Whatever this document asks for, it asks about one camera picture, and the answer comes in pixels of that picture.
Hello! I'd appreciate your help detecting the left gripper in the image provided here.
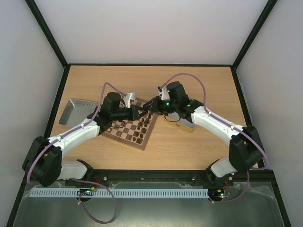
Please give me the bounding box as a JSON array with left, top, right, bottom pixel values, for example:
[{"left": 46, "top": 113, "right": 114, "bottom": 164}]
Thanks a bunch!
[{"left": 111, "top": 106, "right": 146, "bottom": 122}]

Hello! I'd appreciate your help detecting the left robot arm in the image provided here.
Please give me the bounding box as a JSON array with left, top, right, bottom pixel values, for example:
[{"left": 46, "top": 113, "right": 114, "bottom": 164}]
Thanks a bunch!
[{"left": 22, "top": 92, "right": 147, "bottom": 187}]

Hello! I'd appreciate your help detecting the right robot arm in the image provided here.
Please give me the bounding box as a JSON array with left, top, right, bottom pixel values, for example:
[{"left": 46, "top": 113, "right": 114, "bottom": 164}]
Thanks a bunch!
[{"left": 143, "top": 81, "right": 265, "bottom": 185}]

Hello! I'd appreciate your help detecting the wooden chess board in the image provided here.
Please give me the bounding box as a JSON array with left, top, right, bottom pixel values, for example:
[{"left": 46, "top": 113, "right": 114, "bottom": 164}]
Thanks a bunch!
[{"left": 102, "top": 111, "right": 158, "bottom": 151}]

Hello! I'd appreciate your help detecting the gold metal tin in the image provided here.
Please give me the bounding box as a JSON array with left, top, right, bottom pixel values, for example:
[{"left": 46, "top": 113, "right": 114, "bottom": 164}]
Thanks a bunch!
[{"left": 164, "top": 113, "right": 196, "bottom": 133}]

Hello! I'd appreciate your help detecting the tin lid on table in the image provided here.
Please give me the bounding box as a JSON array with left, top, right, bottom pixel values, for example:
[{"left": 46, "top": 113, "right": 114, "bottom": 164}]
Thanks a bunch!
[{"left": 59, "top": 99, "right": 97, "bottom": 127}]

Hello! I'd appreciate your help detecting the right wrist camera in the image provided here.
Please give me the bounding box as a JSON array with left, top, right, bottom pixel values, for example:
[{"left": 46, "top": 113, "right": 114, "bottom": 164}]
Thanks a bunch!
[{"left": 158, "top": 87, "right": 170, "bottom": 100}]

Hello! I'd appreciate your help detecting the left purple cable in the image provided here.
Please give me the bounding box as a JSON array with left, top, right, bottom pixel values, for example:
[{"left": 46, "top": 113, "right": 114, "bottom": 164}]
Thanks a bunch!
[{"left": 26, "top": 82, "right": 127, "bottom": 185}]

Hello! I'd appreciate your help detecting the purple cable loop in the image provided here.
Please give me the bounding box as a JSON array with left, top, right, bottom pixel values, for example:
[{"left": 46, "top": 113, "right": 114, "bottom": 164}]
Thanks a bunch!
[{"left": 78, "top": 182, "right": 118, "bottom": 224}]

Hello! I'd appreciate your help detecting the blue cable duct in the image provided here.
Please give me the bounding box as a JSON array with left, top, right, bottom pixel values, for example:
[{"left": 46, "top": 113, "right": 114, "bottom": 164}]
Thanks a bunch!
[{"left": 29, "top": 188, "right": 209, "bottom": 199}]

